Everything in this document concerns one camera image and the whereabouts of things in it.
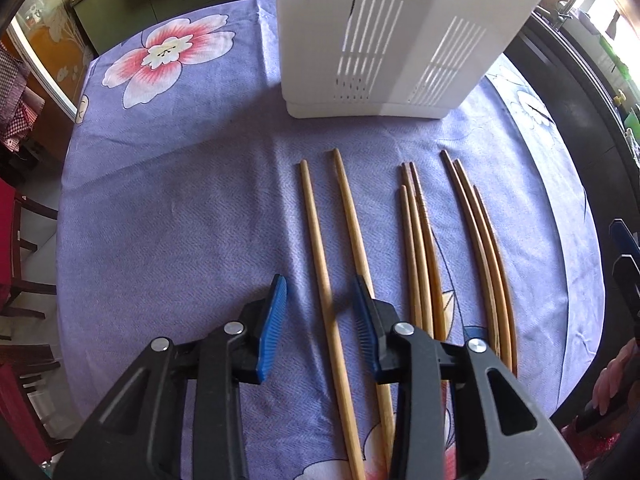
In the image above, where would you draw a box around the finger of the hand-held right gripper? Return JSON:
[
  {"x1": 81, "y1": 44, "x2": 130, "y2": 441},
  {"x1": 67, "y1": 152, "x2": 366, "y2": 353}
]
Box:
[
  {"x1": 609, "y1": 218, "x2": 640, "y2": 261},
  {"x1": 614, "y1": 255, "x2": 640, "y2": 322}
]

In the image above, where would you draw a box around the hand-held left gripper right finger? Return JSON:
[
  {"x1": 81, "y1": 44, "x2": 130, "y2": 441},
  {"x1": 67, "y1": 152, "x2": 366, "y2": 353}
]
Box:
[{"x1": 352, "y1": 275, "x2": 583, "y2": 480}]

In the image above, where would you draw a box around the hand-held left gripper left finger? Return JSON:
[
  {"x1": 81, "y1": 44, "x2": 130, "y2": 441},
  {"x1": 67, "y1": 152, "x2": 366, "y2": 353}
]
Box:
[{"x1": 52, "y1": 274, "x2": 289, "y2": 480}]

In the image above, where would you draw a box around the light bamboo chopstick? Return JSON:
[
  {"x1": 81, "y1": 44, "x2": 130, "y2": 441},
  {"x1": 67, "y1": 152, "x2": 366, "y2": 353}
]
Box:
[
  {"x1": 331, "y1": 148, "x2": 398, "y2": 471},
  {"x1": 299, "y1": 160, "x2": 367, "y2": 480}
]

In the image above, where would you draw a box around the brown wooden chopstick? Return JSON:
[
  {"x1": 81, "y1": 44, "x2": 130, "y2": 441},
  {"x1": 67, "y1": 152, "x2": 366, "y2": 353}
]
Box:
[
  {"x1": 400, "y1": 162, "x2": 435, "y2": 338},
  {"x1": 398, "y1": 185, "x2": 423, "y2": 328}
]

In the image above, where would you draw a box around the brown grooved-tip chopstick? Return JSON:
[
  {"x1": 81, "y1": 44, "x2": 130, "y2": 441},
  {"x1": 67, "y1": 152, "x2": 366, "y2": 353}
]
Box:
[{"x1": 409, "y1": 161, "x2": 448, "y2": 343}]

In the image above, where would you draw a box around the dark brown curved chopstick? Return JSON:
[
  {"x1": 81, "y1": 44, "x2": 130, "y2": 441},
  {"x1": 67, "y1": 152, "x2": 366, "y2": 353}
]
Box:
[
  {"x1": 452, "y1": 158, "x2": 512, "y2": 370},
  {"x1": 439, "y1": 150, "x2": 503, "y2": 358},
  {"x1": 471, "y1": 185, "x2": 519, "y2": 377}
]

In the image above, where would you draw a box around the white plastic utensil holder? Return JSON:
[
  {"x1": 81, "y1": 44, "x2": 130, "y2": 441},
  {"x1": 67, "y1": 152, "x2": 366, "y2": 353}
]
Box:
[{"x1": 274, "y1": 0, "x2": 555, "y2": 120}]

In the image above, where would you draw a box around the person's right forearm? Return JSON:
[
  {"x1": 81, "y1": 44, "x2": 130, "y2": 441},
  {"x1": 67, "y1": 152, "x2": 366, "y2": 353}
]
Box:
[{"x1": 560, "y1": 425, "x2": 640, "y2": 468}]

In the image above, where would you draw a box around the person's right hand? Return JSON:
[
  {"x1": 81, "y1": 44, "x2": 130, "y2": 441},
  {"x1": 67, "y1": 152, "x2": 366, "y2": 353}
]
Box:
[{"x1": 592, "y1": 337, "x2": 640, "y2": 415}]

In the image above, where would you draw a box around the purple floral tablecloth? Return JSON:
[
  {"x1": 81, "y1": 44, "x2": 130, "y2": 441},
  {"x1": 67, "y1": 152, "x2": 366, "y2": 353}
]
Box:
[{"x1": 57, "y1": 0, "x2": 608, "y2": 480}]

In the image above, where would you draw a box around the dark green sink cabinet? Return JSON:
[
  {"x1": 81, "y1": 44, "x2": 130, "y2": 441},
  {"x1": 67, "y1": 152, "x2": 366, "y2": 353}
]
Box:
[{"x1": 505, "y1": 7, "x2": 640, "y2": 241}]

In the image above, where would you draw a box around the red wooden chair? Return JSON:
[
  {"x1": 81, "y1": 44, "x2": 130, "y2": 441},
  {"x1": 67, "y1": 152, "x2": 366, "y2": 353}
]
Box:
[
  {"x1": 0, "y1": 180, "x2": 61, "y2": 341},
  {"x1": 0, "y1": 345, "x2": 66, "y2": 466}
]

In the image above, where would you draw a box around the checkered cloth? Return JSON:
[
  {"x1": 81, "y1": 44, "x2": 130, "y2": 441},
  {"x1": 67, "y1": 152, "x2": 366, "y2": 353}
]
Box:
[{"x1": 0, "y1": 42, "x2": 46, "y2": 151}]

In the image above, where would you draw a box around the glass display cabinet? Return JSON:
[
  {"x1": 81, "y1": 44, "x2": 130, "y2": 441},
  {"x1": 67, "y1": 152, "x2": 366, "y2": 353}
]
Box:
[{"x1": 10, "y1": 0, "x2": 93, "y2": 116}]

